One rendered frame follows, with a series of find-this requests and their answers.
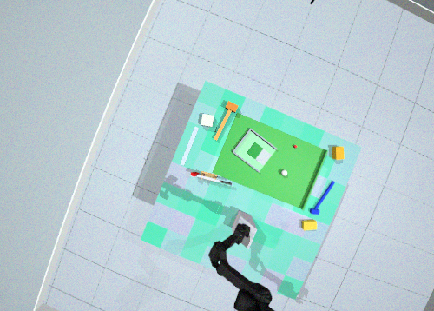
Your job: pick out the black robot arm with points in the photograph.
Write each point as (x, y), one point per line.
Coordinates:
(252, 296)

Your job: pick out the white flat bar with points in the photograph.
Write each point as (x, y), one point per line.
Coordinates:
(184, 158)

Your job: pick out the blue golf putter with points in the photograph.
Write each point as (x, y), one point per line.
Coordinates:
(316, 210)

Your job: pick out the small yellow block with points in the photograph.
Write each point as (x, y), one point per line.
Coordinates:
(309, 224)
(338, 153)

